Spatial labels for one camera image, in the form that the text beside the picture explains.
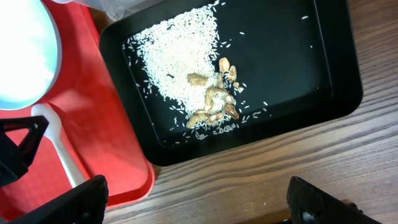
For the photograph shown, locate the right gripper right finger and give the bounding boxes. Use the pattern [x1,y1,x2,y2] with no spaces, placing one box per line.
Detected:
[287,176,380,224]

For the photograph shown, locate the clear plastic bin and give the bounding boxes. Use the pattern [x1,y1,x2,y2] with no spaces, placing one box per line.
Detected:
[53,0,163,21]

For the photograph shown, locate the red plastic serving tray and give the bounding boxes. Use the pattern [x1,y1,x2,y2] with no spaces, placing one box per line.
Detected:
[1,1,155,221]

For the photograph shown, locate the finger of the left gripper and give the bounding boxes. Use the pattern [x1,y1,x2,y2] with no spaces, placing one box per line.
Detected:
[1,116,49,187]

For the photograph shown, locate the rice and peanut shell scraps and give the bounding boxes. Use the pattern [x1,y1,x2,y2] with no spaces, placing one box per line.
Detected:
[123,0,313,146]

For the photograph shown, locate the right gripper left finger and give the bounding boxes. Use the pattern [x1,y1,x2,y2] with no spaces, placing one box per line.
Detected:
[10,175,109,224]

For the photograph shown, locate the black plastic tray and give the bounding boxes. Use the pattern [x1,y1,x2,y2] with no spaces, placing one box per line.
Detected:
[99,0,363,166]

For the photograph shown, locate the white plastic spoon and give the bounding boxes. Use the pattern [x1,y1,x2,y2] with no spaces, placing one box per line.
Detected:
[31,104,86,188]

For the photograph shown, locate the light blue round plate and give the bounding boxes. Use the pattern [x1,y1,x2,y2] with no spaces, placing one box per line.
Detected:
[1,0,62,111]

